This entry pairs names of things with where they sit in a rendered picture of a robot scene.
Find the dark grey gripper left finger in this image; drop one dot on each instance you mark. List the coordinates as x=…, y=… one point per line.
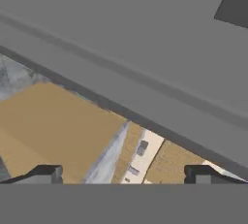
x=45, y=173

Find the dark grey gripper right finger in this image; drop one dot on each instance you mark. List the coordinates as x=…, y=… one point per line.
x=200, y=173

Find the grey fridge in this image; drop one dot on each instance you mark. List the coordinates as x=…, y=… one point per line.
x=135, y=40

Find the grey wall socket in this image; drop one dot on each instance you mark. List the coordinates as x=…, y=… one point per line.
x=142, y=148

